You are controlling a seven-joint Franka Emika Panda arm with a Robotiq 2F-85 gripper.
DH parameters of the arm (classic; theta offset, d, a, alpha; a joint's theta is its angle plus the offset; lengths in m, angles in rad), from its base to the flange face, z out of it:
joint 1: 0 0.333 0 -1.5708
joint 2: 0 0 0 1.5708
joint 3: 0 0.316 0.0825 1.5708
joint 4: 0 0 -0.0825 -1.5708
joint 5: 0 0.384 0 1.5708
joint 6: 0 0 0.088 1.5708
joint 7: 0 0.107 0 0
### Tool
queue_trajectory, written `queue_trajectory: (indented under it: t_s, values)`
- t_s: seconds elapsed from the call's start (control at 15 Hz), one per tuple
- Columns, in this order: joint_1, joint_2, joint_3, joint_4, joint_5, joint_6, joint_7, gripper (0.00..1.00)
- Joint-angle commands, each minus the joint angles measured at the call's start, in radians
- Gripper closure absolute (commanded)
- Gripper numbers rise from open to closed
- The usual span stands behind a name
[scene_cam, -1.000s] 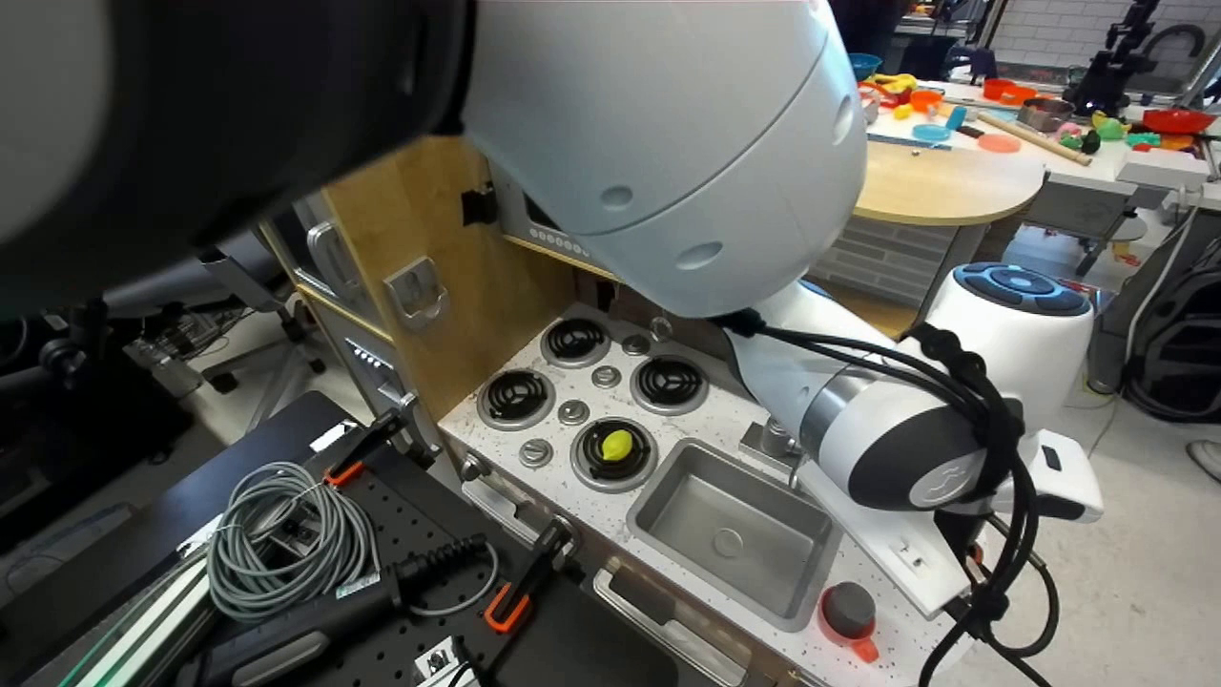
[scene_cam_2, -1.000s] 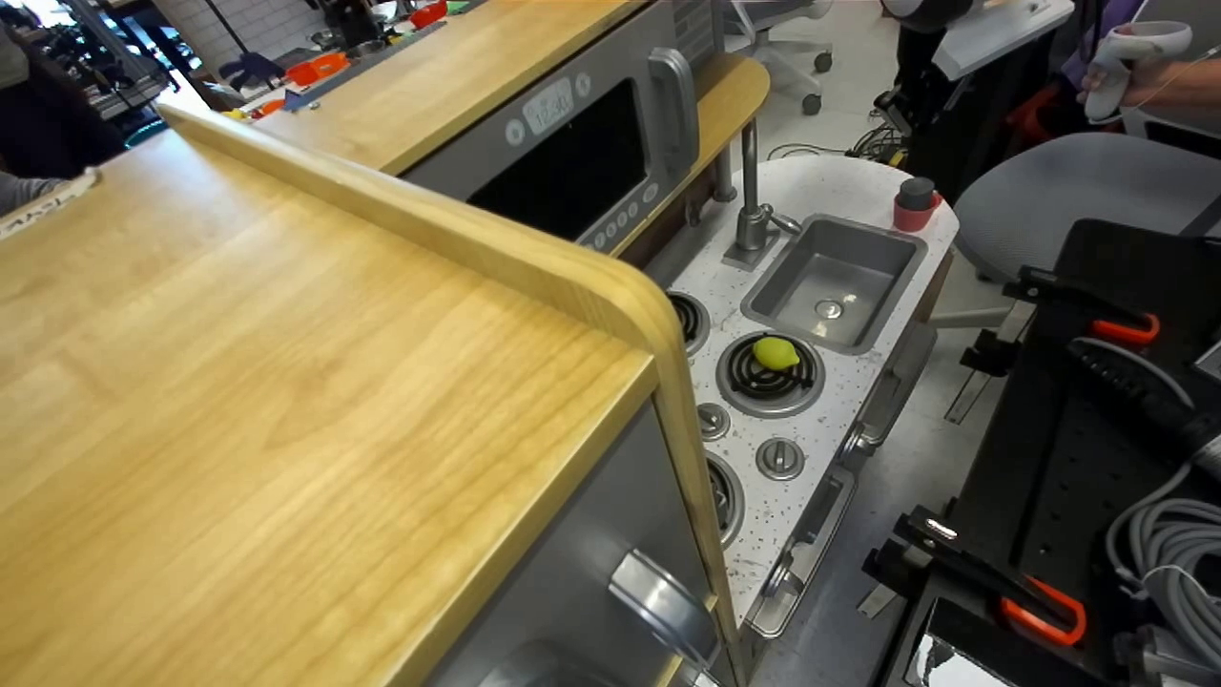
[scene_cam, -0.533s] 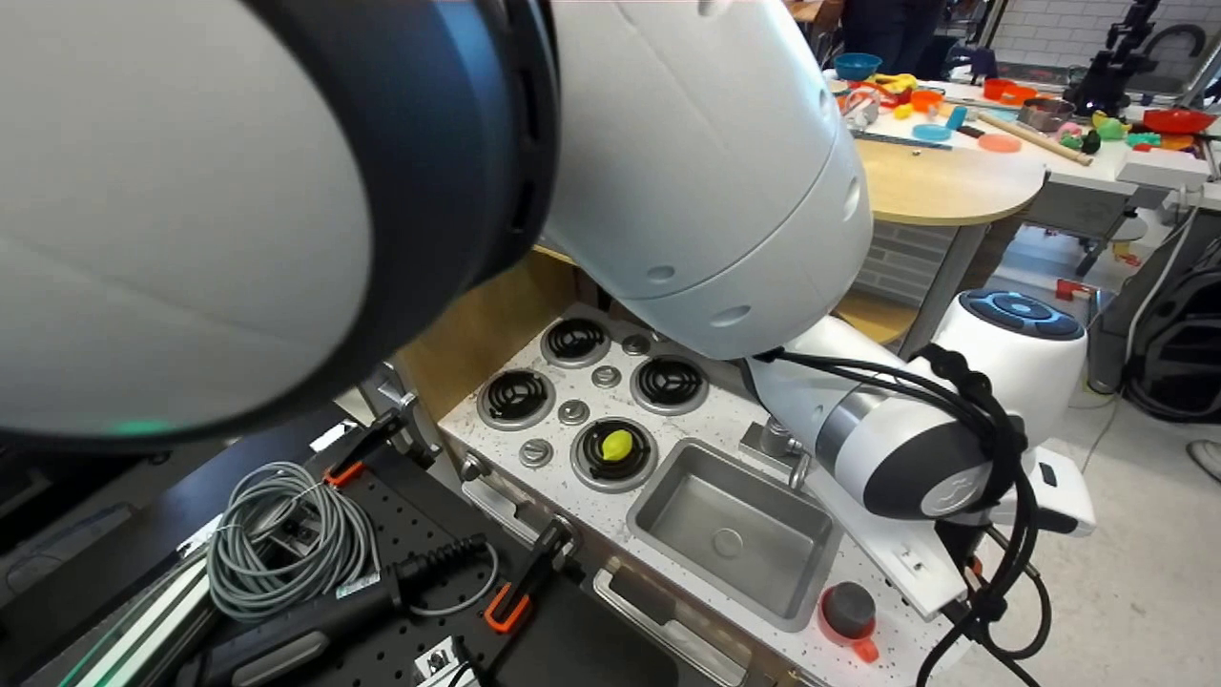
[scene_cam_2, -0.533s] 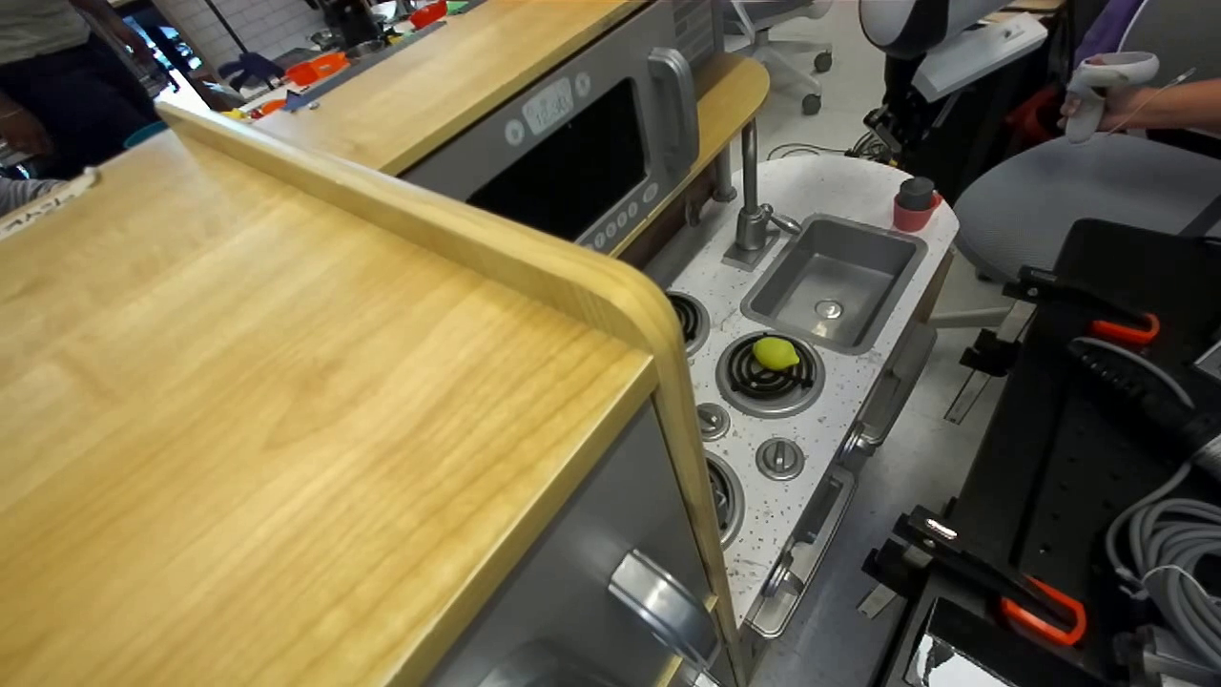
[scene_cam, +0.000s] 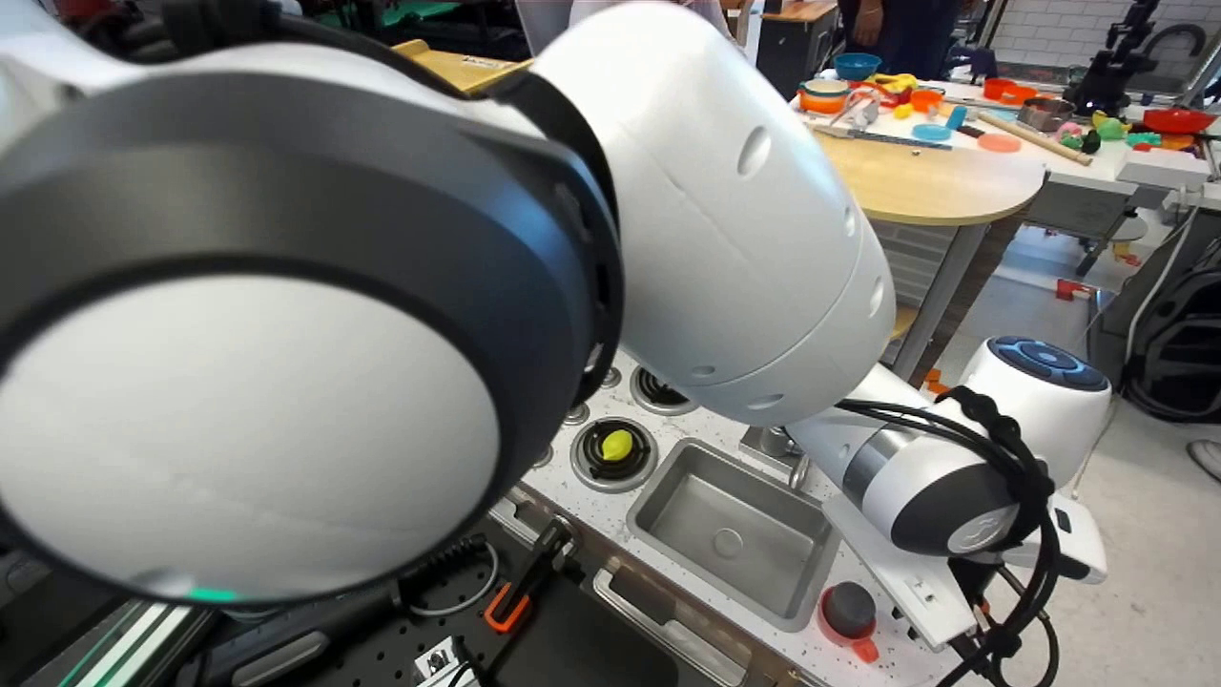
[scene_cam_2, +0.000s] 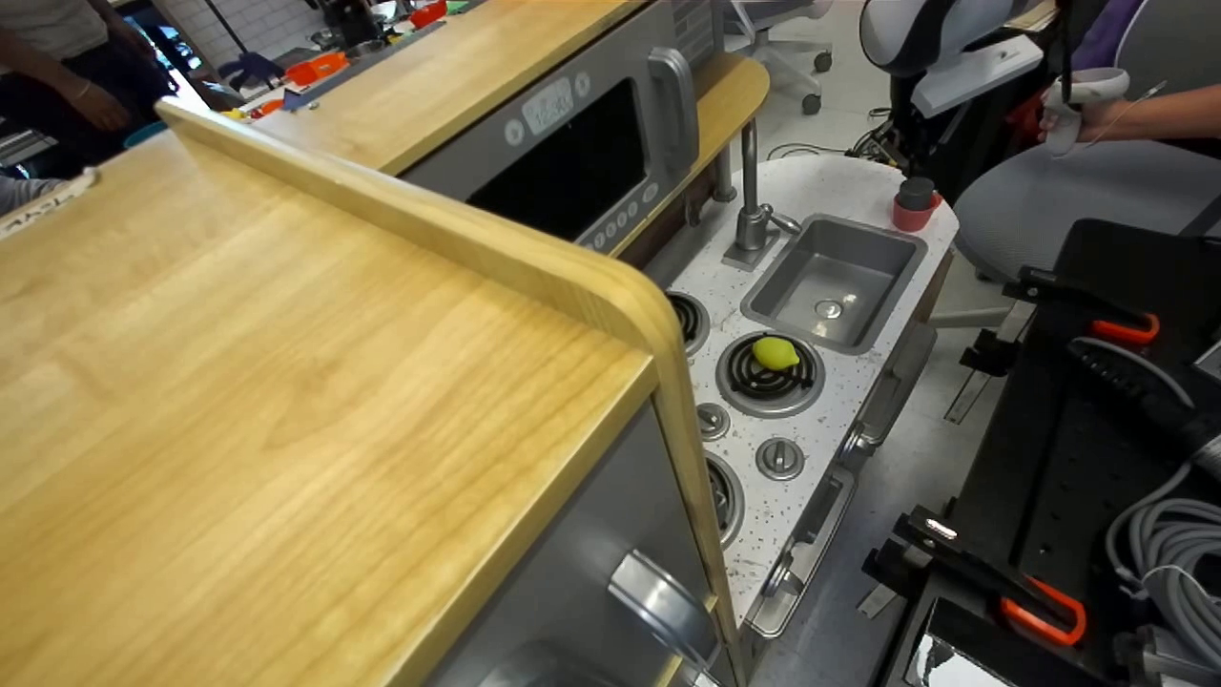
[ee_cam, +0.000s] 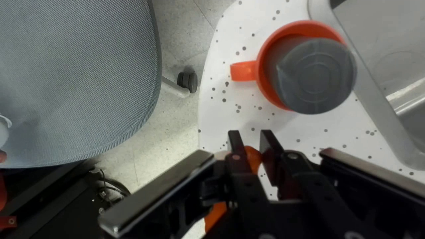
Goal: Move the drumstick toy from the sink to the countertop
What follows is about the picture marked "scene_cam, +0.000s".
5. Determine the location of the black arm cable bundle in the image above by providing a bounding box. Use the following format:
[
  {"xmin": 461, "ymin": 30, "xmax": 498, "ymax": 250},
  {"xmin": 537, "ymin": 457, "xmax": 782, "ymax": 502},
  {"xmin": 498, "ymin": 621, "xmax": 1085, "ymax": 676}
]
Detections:
[{"xmin": 837, "ymin": 384, "xmax": 1067, "ymax": 687}]

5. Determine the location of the black perforated robot table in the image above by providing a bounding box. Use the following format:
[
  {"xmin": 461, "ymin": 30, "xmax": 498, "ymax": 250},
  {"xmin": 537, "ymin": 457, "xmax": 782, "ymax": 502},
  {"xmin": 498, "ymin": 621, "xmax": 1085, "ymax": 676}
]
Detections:
[{"xmin": 0, "ymin": 510, "xmax": 691, "ymax": 687}]

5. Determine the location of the yellow red toy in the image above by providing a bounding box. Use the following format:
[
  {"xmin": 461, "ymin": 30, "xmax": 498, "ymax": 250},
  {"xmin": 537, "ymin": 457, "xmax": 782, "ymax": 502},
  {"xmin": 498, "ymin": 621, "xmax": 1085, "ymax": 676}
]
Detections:
[{"xmin": 871, "ymin": 67, "xmax": 920, "ymax": 108}]

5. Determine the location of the white table with toys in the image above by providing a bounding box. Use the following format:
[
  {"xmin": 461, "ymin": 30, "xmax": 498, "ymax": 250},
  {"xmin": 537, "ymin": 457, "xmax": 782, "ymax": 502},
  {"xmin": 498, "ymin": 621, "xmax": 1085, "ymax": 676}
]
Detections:
[{"xmin": 775, "ymin": 62, "xmax": 1221, "ymax": 222}]

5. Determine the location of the black toy stove burner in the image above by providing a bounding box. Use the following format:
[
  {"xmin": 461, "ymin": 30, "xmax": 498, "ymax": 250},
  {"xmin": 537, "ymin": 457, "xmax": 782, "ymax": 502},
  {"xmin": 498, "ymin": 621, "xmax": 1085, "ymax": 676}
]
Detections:
[
  {"xmin": 631, "ymin": 367, "xmax": 700, "ymax": 419},
  {"xmin": 569, "ymin": 417, "xmax": 662, "ymax": 496}
]

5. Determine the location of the blue toy bowl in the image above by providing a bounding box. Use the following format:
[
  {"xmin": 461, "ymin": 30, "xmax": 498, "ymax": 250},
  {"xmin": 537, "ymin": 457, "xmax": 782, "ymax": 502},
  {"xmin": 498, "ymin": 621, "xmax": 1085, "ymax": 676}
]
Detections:
[{"xmin": 831, "ymin": 50, "xmax": 887, "ymax": 85}]

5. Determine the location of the gray toy sink basin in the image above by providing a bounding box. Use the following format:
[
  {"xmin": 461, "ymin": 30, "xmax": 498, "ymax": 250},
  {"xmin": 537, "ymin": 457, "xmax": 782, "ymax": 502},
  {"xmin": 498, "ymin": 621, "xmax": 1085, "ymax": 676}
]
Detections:
[{"xmin": 626, "ymin": 440, "xmax": 846, "ymax": 638}]

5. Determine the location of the black orange bar clamp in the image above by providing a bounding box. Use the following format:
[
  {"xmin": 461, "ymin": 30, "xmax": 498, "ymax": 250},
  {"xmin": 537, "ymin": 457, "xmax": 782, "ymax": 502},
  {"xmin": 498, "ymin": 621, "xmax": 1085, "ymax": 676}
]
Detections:
[{"xmin": 482, "ymin": 515, "xmax": 578, "ymax": 639}]

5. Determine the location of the silver toy faucet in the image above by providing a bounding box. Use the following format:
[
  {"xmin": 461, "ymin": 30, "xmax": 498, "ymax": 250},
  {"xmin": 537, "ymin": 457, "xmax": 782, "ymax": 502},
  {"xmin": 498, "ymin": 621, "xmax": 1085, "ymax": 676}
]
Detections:
[{"xmin": 742, "ymin": 419, "xmax": 816, "ymax": 492}]

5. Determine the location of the orange toy plate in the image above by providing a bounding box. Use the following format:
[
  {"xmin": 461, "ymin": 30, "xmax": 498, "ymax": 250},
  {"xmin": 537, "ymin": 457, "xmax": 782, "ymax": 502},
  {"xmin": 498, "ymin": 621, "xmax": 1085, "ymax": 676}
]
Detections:
[{"xmin": 982, "ymin": 77, "xmax": 1043, "ymax": 108}]

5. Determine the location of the wooden toy kitchen playset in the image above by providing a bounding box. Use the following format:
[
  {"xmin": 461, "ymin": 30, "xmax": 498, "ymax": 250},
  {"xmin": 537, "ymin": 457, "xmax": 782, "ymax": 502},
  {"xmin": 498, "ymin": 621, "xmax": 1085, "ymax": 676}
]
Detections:
[{"xmin": 393, "ymin": 32, "xmax": 1053, "ymax": 687}]

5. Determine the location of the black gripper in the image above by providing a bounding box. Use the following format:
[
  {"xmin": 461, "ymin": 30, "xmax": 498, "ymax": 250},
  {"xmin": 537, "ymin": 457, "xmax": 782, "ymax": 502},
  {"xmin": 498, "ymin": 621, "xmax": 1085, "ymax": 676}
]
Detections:
[{"xmin": 952, "ymin": 552, "xmax": 1028, "ymax": 658}]

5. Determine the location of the black bulky equipment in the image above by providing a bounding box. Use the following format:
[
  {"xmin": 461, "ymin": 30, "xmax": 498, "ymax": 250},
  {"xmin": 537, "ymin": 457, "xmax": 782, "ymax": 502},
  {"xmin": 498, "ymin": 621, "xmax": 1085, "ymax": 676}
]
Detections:
[{"xmin": 1118, "ymin": 250, "xmax": 1221, "ymax": 426}]

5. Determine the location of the white green striped rail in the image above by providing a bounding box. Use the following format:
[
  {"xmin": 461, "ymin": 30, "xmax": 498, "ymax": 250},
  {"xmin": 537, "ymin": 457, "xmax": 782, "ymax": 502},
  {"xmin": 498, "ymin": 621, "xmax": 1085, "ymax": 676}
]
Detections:
[{"xmin": 61, "ymin": 596, "xmax": 214, "ymax": 687}]

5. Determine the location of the person in dark clothes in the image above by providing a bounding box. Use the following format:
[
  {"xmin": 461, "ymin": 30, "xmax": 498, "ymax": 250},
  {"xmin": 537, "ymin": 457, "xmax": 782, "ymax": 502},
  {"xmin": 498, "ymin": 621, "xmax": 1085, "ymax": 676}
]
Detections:
[{"xmin": 837, "ymin": 0, "xmax": 975, "ymax": 77}]

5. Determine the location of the red toy bowl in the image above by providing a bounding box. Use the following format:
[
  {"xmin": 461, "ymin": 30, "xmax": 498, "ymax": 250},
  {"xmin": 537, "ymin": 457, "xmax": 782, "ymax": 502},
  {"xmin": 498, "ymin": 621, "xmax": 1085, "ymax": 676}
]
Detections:
[{"xmin": 1141, "ymin": 101, "xmax": 1221, "ymax": 141}]

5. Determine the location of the black ribbed power cable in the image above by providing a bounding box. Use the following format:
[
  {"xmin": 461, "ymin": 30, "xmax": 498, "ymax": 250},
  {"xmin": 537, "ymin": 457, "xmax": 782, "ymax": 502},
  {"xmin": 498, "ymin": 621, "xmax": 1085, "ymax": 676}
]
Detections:
[{"xmin": 398, "ymin": 536, "xmax": 506, "ymax": 621}]

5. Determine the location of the dark gray device body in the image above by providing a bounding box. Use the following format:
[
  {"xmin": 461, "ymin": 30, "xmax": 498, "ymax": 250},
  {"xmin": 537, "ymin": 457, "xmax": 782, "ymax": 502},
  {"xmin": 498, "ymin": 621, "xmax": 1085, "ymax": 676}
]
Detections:
[{"xmin": 202, "ymin": 582, "xmax": 409, "ymax": 687}]

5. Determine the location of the white printed sticker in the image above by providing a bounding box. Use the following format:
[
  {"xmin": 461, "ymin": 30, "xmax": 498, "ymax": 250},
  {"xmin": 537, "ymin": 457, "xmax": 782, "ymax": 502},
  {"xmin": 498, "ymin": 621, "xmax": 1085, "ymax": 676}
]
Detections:
[{"xmin": 412, "ymin": 638, "xmax": 482, "ymax": 687}]

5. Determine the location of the orange toy bowl stack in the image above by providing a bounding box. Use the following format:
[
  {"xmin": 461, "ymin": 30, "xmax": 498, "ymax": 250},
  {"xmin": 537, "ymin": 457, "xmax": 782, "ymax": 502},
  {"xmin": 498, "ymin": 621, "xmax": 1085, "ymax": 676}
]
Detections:
[{"xmin": 799, "ymin": 77, "xmax": 858, "ymax": 123}]

